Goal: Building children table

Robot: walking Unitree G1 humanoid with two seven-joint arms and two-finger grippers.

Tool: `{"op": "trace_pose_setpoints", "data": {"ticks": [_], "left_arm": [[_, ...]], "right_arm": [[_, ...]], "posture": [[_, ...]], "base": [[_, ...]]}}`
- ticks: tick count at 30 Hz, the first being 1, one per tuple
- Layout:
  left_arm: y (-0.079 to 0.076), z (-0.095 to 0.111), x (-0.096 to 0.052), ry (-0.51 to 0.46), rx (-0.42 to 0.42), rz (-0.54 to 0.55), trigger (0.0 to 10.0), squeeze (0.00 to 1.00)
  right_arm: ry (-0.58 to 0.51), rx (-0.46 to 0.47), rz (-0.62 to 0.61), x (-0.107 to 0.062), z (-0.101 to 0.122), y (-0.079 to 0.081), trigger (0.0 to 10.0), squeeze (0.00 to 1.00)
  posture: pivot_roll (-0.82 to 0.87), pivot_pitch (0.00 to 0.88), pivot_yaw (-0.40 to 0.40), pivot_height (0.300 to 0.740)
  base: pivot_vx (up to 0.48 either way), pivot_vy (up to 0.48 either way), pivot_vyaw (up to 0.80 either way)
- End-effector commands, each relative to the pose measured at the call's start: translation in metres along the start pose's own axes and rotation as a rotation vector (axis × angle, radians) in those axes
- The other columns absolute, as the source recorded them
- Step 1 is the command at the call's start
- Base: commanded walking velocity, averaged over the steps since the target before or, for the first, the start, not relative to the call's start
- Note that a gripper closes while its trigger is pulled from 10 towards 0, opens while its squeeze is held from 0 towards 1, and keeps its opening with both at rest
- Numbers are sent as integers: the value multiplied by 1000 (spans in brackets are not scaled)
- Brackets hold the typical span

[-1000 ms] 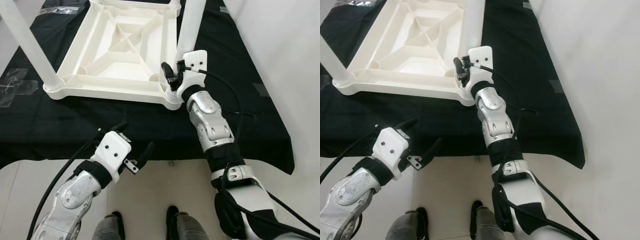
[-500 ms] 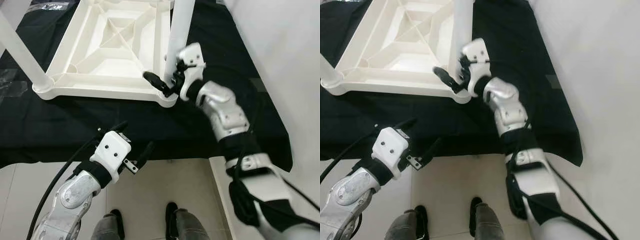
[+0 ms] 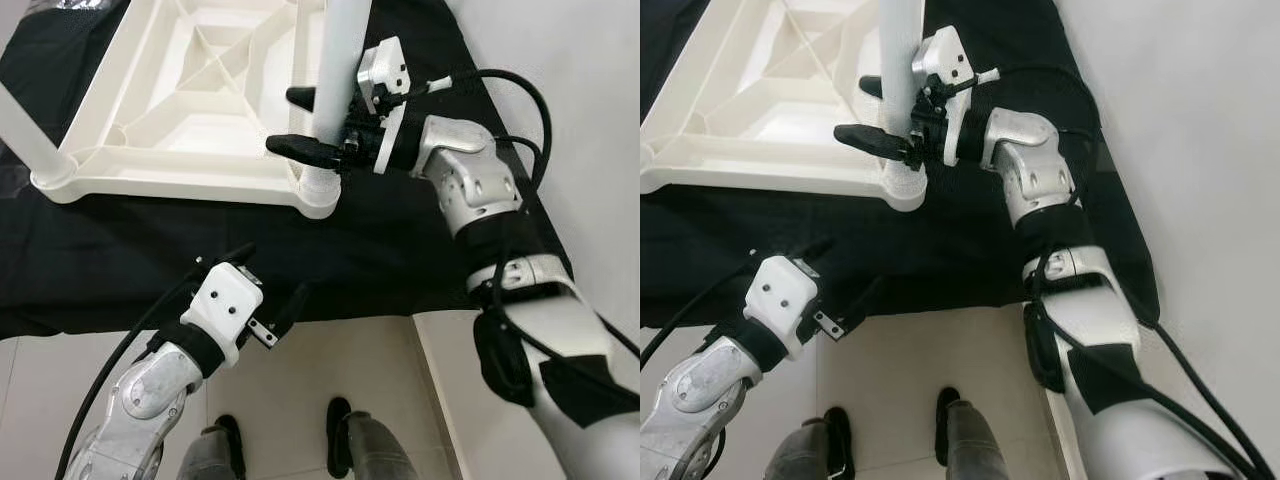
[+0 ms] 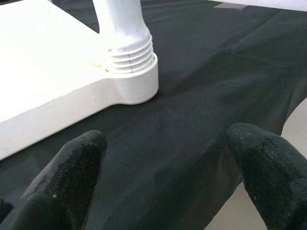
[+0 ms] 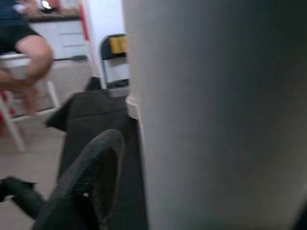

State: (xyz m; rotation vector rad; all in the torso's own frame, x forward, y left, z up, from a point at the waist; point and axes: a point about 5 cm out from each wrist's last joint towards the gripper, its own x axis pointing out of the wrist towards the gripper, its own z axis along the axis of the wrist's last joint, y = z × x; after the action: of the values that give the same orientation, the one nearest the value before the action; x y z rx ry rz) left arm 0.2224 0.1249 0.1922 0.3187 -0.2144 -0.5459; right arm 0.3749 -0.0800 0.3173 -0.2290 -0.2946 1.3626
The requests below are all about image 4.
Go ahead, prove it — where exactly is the white plastic table top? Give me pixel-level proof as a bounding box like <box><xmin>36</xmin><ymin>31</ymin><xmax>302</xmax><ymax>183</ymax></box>
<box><xmin>0</xmin><ymin>0</ymin><xmax>159</xmax><ymax>161</ymax></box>

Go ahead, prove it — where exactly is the black tablecloth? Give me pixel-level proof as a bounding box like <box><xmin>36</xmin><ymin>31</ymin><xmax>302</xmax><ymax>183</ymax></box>
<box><xmin>0</xmin><ymin>0</ymin><xmax>307</xmax><ymax>230</ymax></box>

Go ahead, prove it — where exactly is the white plastic table leg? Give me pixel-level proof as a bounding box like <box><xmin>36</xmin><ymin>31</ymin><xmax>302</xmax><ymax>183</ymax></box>
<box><xmin>92</xmin><ymin>0</ymin><xmax>155</xmax><ymax>74</ymax></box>

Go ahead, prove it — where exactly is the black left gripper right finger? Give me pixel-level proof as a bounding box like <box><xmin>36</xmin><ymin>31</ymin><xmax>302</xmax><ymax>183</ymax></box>
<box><xmin>226</xmin><ymin>122</ymin><xmax>307</xmax><ymax>230</ymax></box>

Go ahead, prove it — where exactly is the grey tape patch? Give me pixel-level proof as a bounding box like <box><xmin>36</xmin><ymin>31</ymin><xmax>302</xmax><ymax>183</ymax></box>
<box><xmin>213</xmin><ymin>2</ymin><xmax>248</xmax><ymax>11</ymax></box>

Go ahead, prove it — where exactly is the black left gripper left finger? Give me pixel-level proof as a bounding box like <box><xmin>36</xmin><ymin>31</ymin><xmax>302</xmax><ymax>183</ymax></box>
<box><xmin>0</xmin><ymin>130</ymin><xmax>108</xmax><ymax>230</ymax></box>

